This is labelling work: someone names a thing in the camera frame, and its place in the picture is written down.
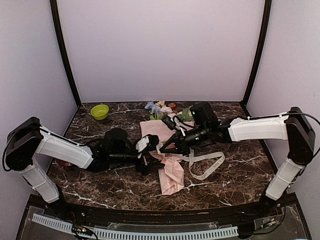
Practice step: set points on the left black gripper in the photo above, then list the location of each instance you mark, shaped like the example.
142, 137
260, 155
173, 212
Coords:
148, 168

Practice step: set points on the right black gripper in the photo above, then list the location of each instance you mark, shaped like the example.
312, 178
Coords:
183, 148

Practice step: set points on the pink wrapping paper sheet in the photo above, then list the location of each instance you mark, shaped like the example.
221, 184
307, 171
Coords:
157, 127

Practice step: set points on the beige printed ribbon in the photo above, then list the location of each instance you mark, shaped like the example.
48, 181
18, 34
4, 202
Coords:
200, 162

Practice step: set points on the white rose stem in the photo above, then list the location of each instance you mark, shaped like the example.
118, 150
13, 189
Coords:
185, 115
158, 117

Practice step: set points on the peach and orange flower stem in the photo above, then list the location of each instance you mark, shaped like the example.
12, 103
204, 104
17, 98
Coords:
166, 108

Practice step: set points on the blue flower stem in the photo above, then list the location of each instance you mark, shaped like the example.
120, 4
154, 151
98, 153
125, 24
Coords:
150, 106

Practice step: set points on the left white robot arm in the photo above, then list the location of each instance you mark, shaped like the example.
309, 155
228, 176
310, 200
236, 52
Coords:
31, 138

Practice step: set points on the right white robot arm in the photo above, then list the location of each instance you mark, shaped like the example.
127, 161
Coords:
289, 136

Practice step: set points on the green plastic bowl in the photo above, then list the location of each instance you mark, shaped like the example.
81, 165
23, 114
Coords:
100, 112

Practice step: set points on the red embroidered pouch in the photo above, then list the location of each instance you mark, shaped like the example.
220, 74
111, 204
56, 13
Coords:
64, 163

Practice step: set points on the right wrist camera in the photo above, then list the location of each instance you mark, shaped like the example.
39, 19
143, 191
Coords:
203, 116

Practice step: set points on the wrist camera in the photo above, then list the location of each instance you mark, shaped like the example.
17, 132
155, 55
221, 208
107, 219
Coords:
203, 116
135, 142

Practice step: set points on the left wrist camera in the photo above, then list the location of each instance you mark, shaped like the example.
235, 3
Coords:
135, 142

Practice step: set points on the grey slotted cable duct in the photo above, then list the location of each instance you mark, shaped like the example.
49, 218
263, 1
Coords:
118, 231

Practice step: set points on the right black frame post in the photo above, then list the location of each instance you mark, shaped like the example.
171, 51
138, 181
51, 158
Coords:
258, 53

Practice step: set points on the black frame post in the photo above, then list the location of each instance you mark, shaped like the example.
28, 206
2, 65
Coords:
258, 53
63, 52

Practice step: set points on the left black frame post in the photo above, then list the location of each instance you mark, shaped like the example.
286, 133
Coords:
63, 52

